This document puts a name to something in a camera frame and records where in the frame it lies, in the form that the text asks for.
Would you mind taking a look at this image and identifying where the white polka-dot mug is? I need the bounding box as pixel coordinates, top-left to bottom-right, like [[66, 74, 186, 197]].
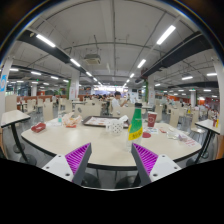
[[105, 118, 125, 135]]

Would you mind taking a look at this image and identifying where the ceiling air conditioner unit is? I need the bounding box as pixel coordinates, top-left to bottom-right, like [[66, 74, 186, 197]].
[[83, 53, 102, 66]]

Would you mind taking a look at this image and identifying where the small red packet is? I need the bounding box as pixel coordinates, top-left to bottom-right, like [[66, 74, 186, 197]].
[[30, 122, 47, 134]]

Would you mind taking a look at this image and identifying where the group of beige chairs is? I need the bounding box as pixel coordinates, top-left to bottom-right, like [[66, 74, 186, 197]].
[[18, 95, 222, 128]]

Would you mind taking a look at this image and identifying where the crumpled food wrapper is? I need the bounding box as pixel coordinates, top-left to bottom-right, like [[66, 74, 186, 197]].
[[61, 112, 83, 129]]

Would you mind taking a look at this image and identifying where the red sauce packet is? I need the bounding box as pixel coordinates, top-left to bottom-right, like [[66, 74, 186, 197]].
[[182, 138, 198, 148]]

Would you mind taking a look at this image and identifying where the green-labelled clear drink bottle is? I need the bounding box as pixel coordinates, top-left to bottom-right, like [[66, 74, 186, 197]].
[[126, 102, 144, 153]]

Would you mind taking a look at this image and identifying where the person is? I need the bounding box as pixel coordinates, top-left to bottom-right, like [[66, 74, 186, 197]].
[[111, 91, 128, 110]]

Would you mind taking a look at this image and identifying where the dark food tray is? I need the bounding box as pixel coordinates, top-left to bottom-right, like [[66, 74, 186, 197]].
[[81, 115, 131, 129]]

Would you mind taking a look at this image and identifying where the group of ceiling lights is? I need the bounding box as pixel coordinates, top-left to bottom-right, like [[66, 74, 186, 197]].
[[8, 24, 219, 94]]

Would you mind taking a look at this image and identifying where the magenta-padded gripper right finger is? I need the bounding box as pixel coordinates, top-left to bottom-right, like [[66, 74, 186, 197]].
[[130, 142, 183, 187]]

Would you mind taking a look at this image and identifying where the white paper napkin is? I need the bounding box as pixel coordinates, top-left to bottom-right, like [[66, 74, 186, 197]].
[[118, 115, 130, 124]]

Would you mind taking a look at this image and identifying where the red paper cup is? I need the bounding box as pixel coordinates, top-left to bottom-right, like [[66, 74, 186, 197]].
[[146, 111, 158, 128]]

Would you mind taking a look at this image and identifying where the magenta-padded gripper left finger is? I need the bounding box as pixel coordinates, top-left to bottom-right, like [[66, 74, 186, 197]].
[[42, 142, 93, 186]]

